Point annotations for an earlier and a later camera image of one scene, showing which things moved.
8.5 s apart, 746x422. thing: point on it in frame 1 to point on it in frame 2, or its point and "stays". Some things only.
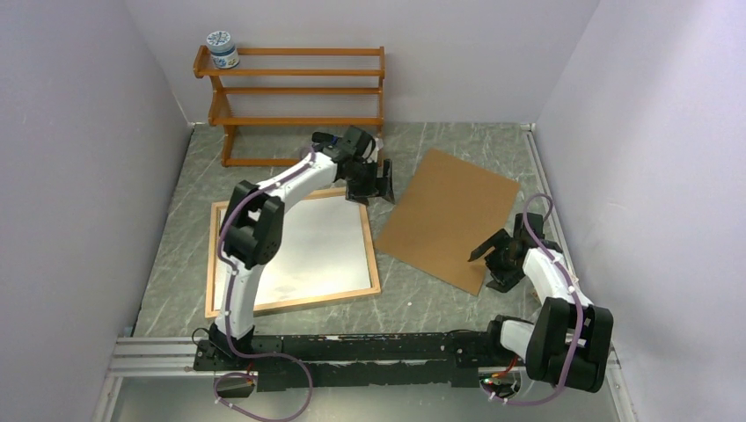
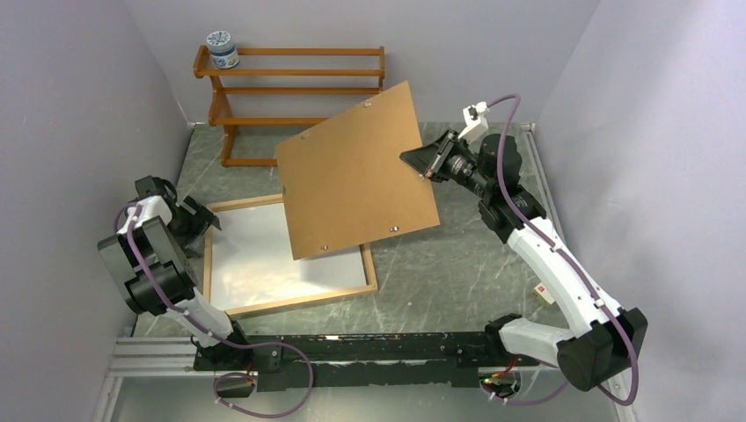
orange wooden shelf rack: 294,87 stays
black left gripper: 369,190 to 201,221
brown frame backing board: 450,208 to 345,181
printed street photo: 323,251 stays
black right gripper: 500,241 to 426,159
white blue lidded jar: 224,54 stays
